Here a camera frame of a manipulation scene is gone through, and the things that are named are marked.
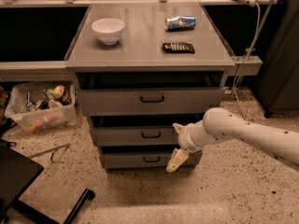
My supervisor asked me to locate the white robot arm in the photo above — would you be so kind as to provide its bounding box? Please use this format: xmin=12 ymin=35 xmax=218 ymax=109
xmin=166 ymin=107 xmax=299 ymax=173

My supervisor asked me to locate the black snack bar wrapper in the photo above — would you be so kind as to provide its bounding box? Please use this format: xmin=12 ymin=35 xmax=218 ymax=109
xmin=163 ymin=42 xmax=195 ymax=54

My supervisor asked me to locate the grey bottom drawer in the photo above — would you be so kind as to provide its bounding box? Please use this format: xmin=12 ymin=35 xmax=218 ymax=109
xmin=99 ymin=150 xmax=204 ymax=170

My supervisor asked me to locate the grey drawer cabinet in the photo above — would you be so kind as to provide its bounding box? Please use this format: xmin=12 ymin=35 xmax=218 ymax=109
xmin=64 ymin=2 xmax=235 ymax=173

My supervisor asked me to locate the white gripper wrist block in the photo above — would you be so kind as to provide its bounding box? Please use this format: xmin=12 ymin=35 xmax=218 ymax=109
xmin=165 ymin=121 xmax=218 ymax=173

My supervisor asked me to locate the thin stick on floor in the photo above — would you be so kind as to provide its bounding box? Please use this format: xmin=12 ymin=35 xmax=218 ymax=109
xmin=27 ymin=144 xmax=70 ymax=159

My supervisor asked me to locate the grey drawer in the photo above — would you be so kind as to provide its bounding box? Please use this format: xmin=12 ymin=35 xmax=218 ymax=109
xmin=99 ymin=150 xmax=204 ymax=170
xmin=77 ymin=88 xmax=224 ymax=116
xmin=90 ymin=124 xmax=183 ymax=147

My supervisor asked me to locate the white cable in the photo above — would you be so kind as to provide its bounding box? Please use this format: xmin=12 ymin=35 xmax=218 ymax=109
xmin=231 ymin=2 xmax=263 ymax=119

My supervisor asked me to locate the grey top drawer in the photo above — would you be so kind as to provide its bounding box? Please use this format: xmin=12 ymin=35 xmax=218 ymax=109
xmin=77 ymin=88 xmax=224 ymax=116

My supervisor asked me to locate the clear plastic storage bin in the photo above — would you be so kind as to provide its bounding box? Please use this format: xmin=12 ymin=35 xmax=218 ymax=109
xmin=5 ymin=81 xmax=77 ymax=133

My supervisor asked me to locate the black chair base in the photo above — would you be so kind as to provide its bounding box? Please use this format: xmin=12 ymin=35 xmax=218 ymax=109
xmin=0 ymin=142 xmax=96 ymax=224

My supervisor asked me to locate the dark cabinet on wheels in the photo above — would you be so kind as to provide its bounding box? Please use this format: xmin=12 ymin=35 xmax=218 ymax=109
xmin=252 ymin=0 xmax=299 ymax=118

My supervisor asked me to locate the white ceramic bowl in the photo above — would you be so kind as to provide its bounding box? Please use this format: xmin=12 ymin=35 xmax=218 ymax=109
xmin=92 ymin=18 xmax=125 ymax=45

